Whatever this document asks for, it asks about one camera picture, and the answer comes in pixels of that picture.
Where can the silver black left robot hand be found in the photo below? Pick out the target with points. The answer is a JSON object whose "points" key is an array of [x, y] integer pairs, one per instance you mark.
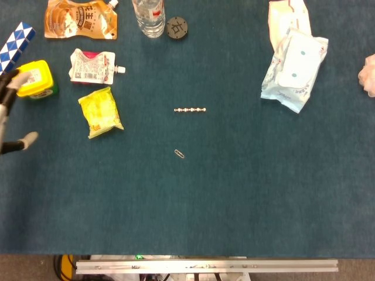
{"points": [[7, 87]]}

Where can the clear plastic water bottle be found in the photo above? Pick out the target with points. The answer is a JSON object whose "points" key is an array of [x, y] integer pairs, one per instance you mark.
{"points": [[149, 17]]}

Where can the white crumpled package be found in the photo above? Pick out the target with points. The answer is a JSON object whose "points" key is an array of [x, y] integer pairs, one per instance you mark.
{"points": [[281, 17]]}

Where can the orange spout pouch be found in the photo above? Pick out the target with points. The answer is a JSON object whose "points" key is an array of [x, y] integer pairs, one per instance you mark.
{"points": [[79, 20]]}

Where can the blue white snake puzzle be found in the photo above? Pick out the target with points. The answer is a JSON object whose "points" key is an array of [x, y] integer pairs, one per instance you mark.
{"points": [[16, 41]]}

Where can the pink bath pouf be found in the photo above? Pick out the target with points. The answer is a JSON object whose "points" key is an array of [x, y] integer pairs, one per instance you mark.
{"points": [[369, 76]]}

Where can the white red spout pouch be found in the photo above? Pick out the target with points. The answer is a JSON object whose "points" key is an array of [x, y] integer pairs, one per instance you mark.
{"points": [[90, 67]]}

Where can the light blue wet wipes pack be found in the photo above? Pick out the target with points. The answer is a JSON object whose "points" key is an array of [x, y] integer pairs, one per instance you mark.
{"points": [[293, 73]]}

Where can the yellow snack packet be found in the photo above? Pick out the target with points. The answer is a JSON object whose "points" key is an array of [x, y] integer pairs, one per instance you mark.
{"points": [[101, 112]]}

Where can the silver paperclip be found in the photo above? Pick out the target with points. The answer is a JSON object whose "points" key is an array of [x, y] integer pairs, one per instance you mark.
{"points": [[179, 154]]}

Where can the green jar with yellow lid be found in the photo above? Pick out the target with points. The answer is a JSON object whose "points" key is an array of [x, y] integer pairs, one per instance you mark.
{"points": [[36, 76]]}

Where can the black round disc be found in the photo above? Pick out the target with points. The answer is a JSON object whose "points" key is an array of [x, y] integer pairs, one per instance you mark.
{"points": [[177, 28]]}

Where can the aluminium profile rail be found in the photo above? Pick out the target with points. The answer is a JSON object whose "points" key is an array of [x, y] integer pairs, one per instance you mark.
{"points": [[205, 266]]}

